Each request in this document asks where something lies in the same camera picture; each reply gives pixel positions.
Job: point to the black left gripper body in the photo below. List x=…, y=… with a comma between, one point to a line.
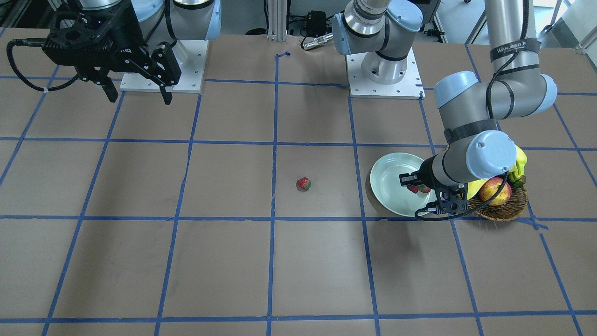
x=426, y=173

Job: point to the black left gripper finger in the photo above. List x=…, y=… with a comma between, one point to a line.
x=429, y=208
x=408, y=180

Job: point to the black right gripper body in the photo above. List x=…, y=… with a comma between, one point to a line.
x=125, y=43

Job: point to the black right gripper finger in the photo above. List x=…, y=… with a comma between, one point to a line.
x=107, y=86
x=160, y=67

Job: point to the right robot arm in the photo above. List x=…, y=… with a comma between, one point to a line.
x=189, y=23

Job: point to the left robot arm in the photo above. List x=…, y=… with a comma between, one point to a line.
x=384, y=30

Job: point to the light green plate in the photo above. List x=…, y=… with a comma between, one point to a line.
x=385, y=184

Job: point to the red apple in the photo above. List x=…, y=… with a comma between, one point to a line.
x=490, y=188

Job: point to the wicker basket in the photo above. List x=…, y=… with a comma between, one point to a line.
x=510, y=211

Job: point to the yellow banana bunch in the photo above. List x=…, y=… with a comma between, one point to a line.
x=516, y=173

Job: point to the aluminium profile post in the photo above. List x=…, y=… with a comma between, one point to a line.
x=277, y=15

